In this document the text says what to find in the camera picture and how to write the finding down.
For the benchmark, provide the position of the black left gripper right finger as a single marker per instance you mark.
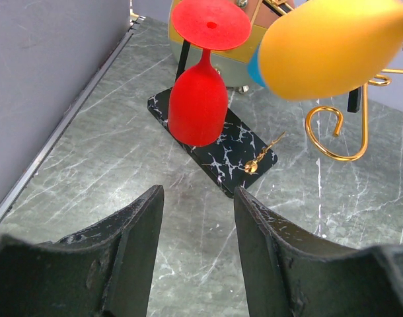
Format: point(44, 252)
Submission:
point(289, 271)

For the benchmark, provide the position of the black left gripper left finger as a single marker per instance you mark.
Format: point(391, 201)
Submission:
point(105, 269)

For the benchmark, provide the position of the yellow wine glass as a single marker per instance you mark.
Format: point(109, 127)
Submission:
point(327, 48)

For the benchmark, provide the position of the gold black wine glass rack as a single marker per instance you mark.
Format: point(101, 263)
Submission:
point(224, 160)

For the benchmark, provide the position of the red wine glass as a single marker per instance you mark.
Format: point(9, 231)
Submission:
point(198, 101)

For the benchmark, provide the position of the blue wine glass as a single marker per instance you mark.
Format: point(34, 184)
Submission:
point(254, 70)

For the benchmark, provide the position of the cylindrical drum container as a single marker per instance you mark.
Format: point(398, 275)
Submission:
point(232, 64)

